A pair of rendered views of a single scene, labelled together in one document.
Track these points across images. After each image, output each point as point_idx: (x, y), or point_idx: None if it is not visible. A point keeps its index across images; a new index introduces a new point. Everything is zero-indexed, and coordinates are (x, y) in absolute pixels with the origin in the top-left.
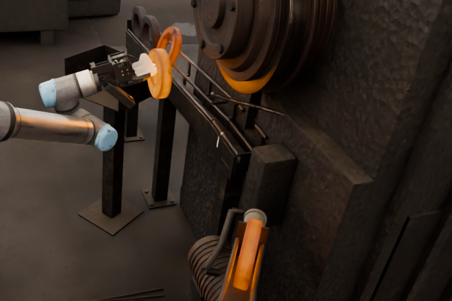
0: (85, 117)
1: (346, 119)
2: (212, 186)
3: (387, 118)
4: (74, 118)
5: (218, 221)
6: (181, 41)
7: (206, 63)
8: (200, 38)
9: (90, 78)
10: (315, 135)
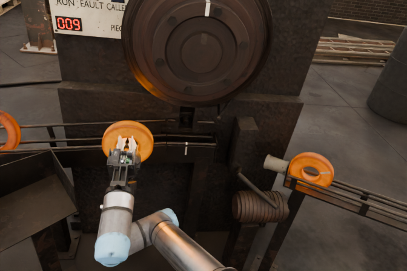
0: (143, 227)
1: (272, 77)
2: (140, 189)
3: (305, 63)
4: (175, 230)
5: (201, 193)
6: (11, 116)
7: (87, 114)
8: (180, 88)
9: (129, 194)
10: (257, 97)
